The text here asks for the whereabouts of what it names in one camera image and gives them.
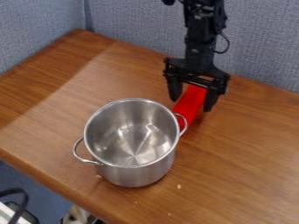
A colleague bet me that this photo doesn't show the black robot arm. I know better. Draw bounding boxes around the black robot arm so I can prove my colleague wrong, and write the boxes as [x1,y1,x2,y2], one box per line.
[162,0,230,112]

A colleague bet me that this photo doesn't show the red block object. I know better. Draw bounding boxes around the red block object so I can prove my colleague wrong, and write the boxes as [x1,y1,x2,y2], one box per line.
[172,85,207,130]

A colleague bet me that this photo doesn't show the white object under table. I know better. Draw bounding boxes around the white object under table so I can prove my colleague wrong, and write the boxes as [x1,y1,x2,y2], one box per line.
[59,205,106,224]

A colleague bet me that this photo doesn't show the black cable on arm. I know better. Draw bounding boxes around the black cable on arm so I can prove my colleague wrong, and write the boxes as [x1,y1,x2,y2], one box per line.
[211,31,231,55]

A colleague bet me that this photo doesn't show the stainless steel pot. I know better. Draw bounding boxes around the stainless steel pot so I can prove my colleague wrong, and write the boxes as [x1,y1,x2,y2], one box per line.
[75,98,189,187]

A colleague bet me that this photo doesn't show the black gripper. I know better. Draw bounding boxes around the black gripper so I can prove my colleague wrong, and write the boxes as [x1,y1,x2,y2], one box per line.
[163,38,230,112]

